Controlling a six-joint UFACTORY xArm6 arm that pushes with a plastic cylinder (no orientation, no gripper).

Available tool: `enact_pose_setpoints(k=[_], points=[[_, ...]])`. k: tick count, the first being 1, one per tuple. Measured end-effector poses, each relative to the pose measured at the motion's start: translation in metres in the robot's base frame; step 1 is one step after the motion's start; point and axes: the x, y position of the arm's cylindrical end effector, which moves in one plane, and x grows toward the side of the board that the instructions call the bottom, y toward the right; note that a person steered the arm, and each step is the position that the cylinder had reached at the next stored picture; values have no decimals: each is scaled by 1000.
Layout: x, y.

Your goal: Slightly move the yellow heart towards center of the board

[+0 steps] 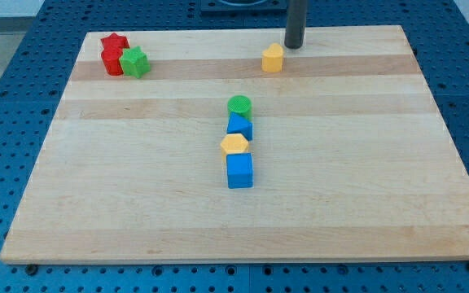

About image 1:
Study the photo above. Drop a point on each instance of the wooden board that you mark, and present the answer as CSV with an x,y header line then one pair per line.
x,y
352,161

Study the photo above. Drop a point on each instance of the red cylinder block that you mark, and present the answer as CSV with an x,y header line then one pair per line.
x,y
111,61

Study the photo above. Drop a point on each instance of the blue cube block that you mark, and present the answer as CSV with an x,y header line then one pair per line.
x,y
239,170

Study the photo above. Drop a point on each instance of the green star block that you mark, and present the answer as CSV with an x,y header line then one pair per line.
x,y
134,62

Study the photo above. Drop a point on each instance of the yellow hexagon block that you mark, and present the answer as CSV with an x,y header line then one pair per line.
x,y
233,143

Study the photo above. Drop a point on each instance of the yellow heart block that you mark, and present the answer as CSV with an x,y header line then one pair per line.
x,y
272,58

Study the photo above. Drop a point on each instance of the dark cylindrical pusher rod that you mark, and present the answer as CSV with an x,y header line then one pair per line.
x,y
296,23

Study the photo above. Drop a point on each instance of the red star block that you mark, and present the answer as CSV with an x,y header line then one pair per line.
x,y
115,40

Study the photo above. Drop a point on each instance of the green cylinder block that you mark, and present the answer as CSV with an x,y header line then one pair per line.
x,y
241,105

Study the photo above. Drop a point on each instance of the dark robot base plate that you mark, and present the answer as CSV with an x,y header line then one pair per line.
x,y
210,7

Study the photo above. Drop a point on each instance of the blue triangle block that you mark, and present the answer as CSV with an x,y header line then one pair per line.
x,y
239,124

